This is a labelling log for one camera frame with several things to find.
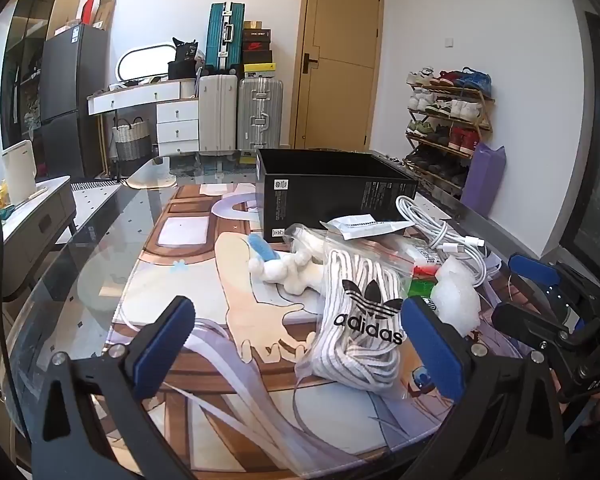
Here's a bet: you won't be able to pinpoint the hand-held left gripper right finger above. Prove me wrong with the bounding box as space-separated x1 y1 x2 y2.
401 296 568 480

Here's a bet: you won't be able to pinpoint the black and red shoe box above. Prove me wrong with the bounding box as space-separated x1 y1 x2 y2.
242 40 273 65

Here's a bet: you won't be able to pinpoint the wooden shoe rack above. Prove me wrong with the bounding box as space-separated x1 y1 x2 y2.
404 67 493 196

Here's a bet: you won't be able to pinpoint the black bag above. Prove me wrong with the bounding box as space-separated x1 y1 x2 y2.
167 37 201 81

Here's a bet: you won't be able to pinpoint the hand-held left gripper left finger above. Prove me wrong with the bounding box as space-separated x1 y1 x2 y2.
30 296 197 480

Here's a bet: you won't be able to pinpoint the black cardboard box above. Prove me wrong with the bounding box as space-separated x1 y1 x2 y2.
256 148 420 245

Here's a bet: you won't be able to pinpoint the white drawer unit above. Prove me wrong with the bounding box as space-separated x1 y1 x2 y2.
156 99 201 157

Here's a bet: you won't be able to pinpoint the white and blue plush toy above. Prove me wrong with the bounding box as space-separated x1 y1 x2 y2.
247 223 327 295

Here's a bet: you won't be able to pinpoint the white bubble wrap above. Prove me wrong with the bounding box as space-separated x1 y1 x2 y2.
432 255 483 336

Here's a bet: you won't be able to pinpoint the dark grey fridge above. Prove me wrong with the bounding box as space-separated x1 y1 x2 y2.
40 23 108 178

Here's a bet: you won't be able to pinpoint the white electric kettle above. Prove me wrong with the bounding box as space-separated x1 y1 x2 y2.
2 140 38 206

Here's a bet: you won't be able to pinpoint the clear bag of white shoelaces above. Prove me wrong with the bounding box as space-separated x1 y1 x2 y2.
295 246 413 391

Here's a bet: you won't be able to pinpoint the purple bag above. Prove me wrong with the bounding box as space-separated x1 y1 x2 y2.
461 142 507 218

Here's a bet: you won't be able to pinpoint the rows of assorted sneakers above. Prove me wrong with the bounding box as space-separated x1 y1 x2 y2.
405 66 492 188

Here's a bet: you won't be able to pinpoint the dark glass cabinet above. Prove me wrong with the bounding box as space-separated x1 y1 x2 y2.
0 0 86 153

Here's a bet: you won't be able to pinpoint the printed desk mat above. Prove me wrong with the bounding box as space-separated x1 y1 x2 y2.
107 182 531 466

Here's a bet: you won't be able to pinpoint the grey side cabinet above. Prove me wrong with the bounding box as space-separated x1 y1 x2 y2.
0 175 78 301

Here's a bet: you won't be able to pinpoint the dark glass sliding door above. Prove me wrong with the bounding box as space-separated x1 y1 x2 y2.
560 10 600 266

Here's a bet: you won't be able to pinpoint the white vanity desk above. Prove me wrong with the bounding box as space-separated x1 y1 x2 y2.
86 81 182 116

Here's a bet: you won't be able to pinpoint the green packet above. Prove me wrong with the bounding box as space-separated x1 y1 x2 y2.
409 277 438 302

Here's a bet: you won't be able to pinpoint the silver suitcase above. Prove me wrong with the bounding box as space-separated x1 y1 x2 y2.
236 77 284 151

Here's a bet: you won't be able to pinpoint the teal suitcase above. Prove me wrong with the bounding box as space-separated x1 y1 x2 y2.
205 2 246 73

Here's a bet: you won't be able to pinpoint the flat cardboard carton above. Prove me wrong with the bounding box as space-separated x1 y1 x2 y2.
95 0 117 28

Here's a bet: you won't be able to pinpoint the white suitcase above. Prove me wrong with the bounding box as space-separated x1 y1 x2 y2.
198 74 238 153

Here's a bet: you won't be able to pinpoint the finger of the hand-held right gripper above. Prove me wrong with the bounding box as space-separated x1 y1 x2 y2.
491 302 578 361
508 254 581 311

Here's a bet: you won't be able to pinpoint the woven laundry basket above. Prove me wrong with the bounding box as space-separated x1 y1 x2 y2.
111 117 152 162

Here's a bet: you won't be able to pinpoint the oval lit mirror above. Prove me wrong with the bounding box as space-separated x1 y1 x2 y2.
117 43 177 86

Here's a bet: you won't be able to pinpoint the tan wooden door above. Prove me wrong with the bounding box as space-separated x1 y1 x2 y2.
289 0 385 151

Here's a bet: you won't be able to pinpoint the white charging cable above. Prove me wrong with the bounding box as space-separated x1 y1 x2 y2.
396 195 491 286

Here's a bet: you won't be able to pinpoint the red and white packet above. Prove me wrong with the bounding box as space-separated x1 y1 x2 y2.
405 240 446 278

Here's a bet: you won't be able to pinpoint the white labelled pouch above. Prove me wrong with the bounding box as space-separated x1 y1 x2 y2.
320 213 415 240

